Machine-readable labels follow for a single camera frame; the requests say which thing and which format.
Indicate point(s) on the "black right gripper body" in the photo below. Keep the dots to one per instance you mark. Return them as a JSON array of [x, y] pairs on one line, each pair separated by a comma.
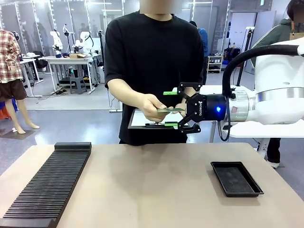
[[209, 108]]

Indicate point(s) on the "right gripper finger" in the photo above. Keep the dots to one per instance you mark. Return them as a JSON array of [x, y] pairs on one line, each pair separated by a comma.
[[190, 85], [190, 130]]

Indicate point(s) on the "green PCB board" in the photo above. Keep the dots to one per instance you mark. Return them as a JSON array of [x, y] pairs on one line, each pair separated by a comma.
[[172, 109]]

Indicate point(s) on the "black-framed white-screen tablet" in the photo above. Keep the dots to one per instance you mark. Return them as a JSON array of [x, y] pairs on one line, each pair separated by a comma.
[[140, 118]]

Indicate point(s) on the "person's right forearm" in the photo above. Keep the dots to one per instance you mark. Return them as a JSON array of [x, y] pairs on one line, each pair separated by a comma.
[[123, 91]]

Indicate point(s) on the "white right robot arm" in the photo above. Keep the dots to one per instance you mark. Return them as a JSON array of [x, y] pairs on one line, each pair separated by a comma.
[[273, 83]]

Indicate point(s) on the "small white robot arm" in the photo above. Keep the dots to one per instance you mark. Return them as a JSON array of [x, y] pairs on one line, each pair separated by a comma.
[[56, 40]]

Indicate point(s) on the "black slotted PCB rack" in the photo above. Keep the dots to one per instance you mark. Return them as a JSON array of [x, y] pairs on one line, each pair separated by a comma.
[[54, 180]]

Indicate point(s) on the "person's left hand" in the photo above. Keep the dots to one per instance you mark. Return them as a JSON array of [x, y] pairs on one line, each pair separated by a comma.
[[179, 106]]

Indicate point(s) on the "person's right hand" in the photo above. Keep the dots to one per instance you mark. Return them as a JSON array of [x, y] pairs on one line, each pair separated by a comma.
[[150, 107]]

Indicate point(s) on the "low shelf with shoes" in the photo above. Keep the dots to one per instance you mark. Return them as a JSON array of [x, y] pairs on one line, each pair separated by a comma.
[[215, 64]]

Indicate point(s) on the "person in blue top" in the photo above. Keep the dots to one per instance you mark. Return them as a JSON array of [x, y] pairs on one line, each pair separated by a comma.
[[203, 40]]

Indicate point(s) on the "person in black t-shirt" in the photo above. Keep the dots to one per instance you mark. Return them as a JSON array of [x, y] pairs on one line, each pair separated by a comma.
[[152, 52]]

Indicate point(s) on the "black rectangular plastic tray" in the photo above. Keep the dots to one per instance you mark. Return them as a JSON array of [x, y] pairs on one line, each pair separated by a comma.
[[235, 180]]

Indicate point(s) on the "black stand with white head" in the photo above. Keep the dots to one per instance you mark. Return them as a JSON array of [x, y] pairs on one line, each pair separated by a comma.
[[248, 42]]

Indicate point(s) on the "person in green jacket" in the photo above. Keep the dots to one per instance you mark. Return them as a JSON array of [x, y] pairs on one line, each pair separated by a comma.
[[285, 31]]

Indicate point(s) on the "grey plastic stool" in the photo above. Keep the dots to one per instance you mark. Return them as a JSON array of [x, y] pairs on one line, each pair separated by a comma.
[[78, 84]]

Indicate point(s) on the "brown cardboard box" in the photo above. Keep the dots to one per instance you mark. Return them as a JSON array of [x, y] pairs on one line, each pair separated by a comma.
[[77, 55]]

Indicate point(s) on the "long white work table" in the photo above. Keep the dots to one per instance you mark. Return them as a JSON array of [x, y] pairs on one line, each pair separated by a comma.
[[69, 59]]

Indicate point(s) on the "black office chair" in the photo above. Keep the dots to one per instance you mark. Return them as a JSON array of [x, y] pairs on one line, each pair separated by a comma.
[[40, 60]]

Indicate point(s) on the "small white side desk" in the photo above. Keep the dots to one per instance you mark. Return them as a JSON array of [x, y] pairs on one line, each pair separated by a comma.
[[31, 64]]

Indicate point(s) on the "grey floor mat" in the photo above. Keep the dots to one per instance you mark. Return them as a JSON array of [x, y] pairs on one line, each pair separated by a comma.
[[16, 135]]

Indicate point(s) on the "mannequin in plaid shirt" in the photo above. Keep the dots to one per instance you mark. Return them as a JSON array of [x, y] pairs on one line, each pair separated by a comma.
[[9, 59]]

